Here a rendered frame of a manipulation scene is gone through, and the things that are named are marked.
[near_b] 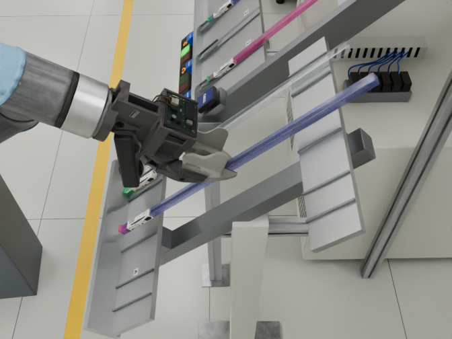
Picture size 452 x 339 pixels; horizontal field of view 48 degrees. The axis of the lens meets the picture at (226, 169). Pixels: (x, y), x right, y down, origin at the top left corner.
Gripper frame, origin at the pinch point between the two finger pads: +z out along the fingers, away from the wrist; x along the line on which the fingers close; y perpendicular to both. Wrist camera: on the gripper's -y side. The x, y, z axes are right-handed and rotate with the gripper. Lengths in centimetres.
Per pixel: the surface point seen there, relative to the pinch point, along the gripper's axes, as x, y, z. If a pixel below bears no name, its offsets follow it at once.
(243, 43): 44.5, -8.1, 9.7
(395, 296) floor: 21, -52, 95
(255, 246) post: -3.1, -12.7, 13.5
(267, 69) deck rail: 30.3, -1.9, 10.8
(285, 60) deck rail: 30.3, 1.7, 12.6
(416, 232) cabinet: 31, -32, 85
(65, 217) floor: 51, -110, -1
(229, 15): 59, -12, 9
